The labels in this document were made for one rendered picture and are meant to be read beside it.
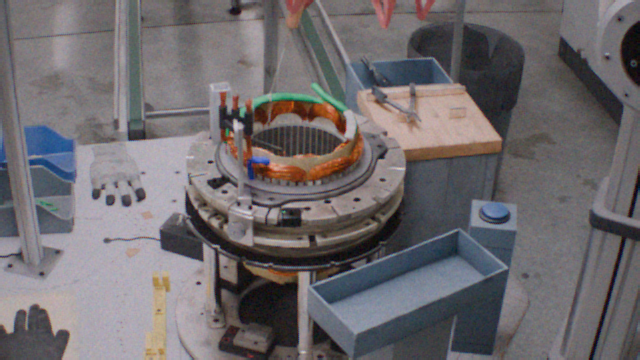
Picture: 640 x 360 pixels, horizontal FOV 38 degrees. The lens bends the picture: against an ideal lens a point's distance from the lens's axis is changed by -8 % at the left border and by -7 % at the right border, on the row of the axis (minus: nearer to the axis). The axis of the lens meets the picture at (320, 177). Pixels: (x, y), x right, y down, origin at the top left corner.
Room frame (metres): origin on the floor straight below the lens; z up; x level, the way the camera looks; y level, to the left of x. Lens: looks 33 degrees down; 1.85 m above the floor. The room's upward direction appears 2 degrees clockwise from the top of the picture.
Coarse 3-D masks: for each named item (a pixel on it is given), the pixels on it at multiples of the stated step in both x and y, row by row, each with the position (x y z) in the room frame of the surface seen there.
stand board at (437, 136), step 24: (360, 96) 1.48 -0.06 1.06; (456, 96) 1.49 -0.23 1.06; (384, 120) 1.40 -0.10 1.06; (432, 120) 1.40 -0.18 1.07; (456, 120) 1.41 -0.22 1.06; (480, 120) 1.41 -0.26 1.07; (408, 144) 1.32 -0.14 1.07; (432, 144) 1.33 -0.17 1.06; (456, 144) 1.33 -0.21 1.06; (480, 144) 1.34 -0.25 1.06
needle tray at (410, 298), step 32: (416, 256) 1.06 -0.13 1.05; (448, 256) 1.09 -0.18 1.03; (480, 256) 1.05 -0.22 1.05; (320, 288) 0.97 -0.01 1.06; (352, 288) 1.00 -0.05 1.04; (384, 288) 1.01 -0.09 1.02; (416, 288) 1.02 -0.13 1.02; (448, 288) 1.02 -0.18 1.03; (480, 288) 0.99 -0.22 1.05; (320, 320) 0.94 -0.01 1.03; (352, 320) 0.95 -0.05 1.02; (384, 320) 0.90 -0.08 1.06; (416, 320) 0.93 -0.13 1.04; (448, 320) 0.98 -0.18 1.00; (352, 352) 0.88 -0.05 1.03; (384, 352) 0.94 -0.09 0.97; (416, 352) 0.95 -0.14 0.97
